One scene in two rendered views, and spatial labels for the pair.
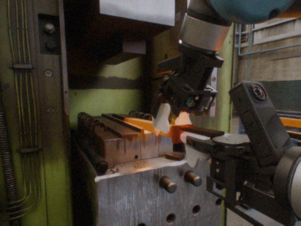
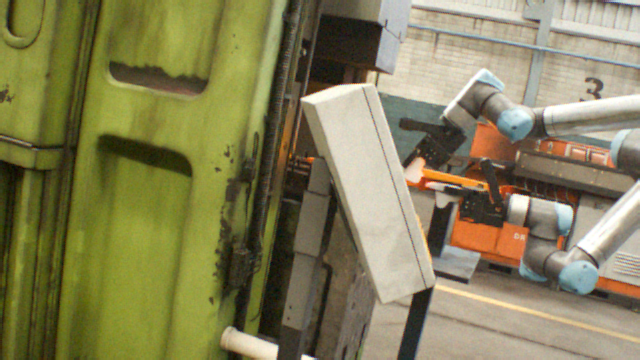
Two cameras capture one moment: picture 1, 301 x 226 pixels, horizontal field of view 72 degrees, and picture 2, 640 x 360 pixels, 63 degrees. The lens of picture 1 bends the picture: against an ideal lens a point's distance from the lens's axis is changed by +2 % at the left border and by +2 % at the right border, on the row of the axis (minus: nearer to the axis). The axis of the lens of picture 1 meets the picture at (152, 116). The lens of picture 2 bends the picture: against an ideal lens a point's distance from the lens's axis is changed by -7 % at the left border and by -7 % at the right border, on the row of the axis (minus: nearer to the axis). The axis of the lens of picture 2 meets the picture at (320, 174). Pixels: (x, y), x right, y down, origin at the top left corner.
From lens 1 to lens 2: 117 cm
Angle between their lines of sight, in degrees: 44
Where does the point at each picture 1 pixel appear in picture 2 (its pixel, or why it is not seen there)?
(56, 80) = (293, 112)
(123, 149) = not seen: hidden behind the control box
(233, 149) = (482, 194)
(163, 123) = (413, 173)
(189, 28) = (461, 116)
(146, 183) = not seen: hidden behind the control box
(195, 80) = (453, 147)
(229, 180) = (478, 210)
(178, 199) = not seen: hidden behind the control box
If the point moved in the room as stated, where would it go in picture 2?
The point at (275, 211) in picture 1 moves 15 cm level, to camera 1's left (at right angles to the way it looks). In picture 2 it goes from (497, 222) to (465, 223)
